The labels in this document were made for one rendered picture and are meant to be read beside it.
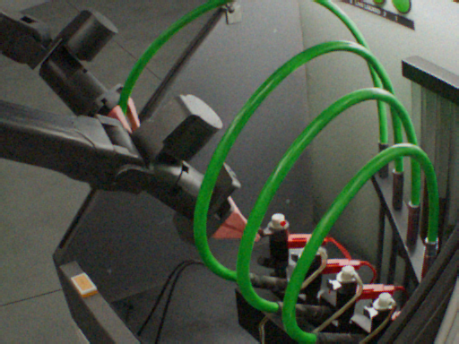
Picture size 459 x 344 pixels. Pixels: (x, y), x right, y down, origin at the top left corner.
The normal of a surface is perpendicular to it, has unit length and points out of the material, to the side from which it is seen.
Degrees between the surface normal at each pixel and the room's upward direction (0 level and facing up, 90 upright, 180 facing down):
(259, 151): 90
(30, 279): 0
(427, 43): 90
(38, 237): 0
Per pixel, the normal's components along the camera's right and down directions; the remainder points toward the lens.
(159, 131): -0.51, -0.25
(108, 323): -0.08, -0.87
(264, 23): 0.52, 0.38
